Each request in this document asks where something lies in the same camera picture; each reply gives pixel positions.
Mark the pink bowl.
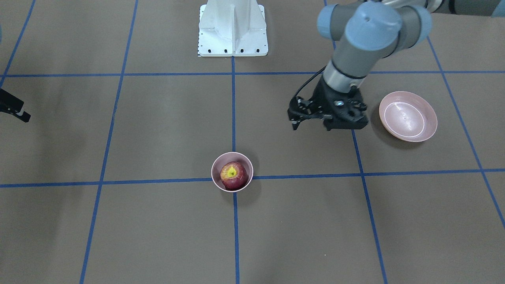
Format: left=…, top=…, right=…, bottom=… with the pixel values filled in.
left=211, top=152, right=254, bottom=192

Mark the red apple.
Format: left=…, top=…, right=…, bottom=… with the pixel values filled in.
left=220, top=161, right=249, bottom=191

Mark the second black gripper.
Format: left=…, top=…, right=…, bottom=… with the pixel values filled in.
left=287, top=75, right=368, bottom=131

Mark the pink plate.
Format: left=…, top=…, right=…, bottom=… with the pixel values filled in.
left=379, top=91, right=438, bottom=143

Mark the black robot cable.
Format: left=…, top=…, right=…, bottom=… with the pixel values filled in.
left=294, top=65, right=327, bottom=99

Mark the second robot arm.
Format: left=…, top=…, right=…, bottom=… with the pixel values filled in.
left=23, top=0, right=432, bottom=132

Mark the white pedestal column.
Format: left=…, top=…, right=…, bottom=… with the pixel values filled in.
left=197, top=0, right=269, bottom=57

